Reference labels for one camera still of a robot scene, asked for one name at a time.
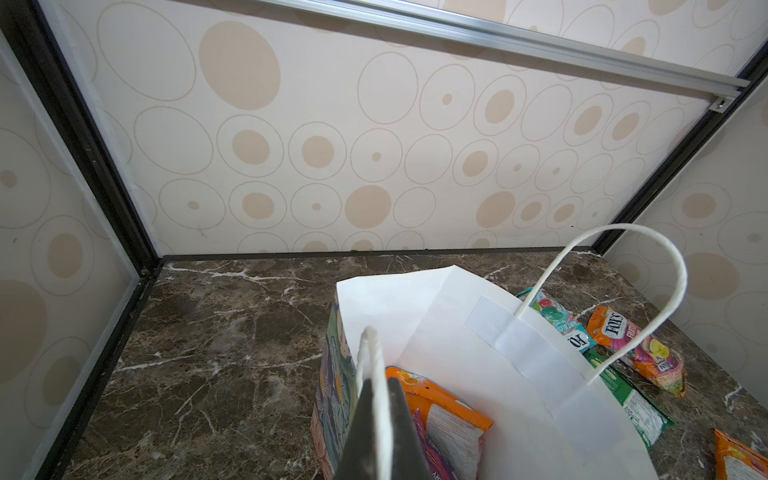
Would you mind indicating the horizontal aluminium rail back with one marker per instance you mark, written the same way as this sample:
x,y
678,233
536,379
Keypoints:
x,y
443,25

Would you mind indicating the black frame post right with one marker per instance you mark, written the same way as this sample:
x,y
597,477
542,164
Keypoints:
x,y
702,132

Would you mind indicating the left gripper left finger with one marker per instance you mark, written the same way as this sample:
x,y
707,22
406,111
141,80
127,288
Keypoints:
x,y
358,460

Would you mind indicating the black frame post left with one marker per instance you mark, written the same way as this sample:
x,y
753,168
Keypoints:
x,y
43,62

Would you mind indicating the floral white paper bag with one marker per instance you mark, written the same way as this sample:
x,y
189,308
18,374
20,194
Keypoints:
x,y
553,417

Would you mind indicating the orange snack bag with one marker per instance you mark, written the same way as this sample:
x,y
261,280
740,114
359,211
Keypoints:
x,y
457,429
735,461

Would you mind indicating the teal Fox's candy bag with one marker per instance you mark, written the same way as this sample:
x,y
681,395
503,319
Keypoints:
x,y
563,321

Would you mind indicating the purple Fox's candy bag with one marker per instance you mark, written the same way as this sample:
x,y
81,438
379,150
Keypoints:
x,y
438,464

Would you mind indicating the green snack bag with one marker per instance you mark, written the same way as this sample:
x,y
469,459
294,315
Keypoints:
x,y
649,420

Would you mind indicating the black frame post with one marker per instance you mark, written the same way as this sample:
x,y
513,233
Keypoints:
x,y
43,62
702,132

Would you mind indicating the pink Fox's candy bag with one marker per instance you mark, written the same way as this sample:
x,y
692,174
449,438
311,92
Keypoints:
x,y
652,359

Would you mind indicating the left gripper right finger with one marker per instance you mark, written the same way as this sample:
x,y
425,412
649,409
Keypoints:
x,y
409,460

